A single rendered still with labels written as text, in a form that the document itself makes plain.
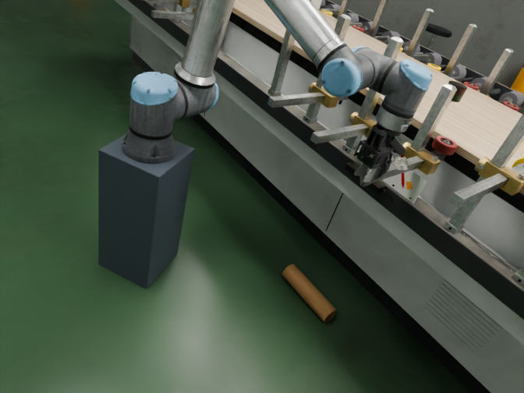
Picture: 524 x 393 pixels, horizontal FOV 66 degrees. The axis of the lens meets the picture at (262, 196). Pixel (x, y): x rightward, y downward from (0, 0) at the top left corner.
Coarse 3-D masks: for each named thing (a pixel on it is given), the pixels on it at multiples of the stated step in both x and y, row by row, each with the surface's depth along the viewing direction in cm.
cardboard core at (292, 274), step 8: (288, 272) 193; (296, 272) 192; (288, 280) 193; (296, 280) 190; (304, 280) 190; (296, 288) 190; (304, 288) 187; (312, 288) 187; (304, 296) 186; (312, 296) 184; (320, 296) 184; (312, 304) 183; (320, 304) 181; (328, 304) 181; (320, 312) 180; (328, 312) 179; (336, 312) 183; (328, 320) 184
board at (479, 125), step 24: (240, 0) 245; (264, 24) 214; (384, 48) 236; (432, 72) 220; (384, 96) 169; (432, 96) 185; (480, 96) 205; (456, 120) 167; (480, 120) 175; (504, 120) 183; (480, 144) 152
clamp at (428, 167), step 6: (408, 144) 144; (408, 150) 143; (414, 150) 141; (408, 156) 143; (414, 156) 141; (420, 156) 140; (426, 156) 139; (432, 156) 141; (426, 162) 138; (432, 162) 137; (438, 162) 138; (420, 168) 141; (426, 168) 139; (432, 168) 138; (426, 174) 139
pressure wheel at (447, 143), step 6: (438, 138) 145; (444, 138) 147; (432, 144) 147; (438, 144) 143; (444, 144) 142; (450, 144) 144; (456, 144) 145; (438, 150) 144; (444, 150) 143; (450, 150) 143
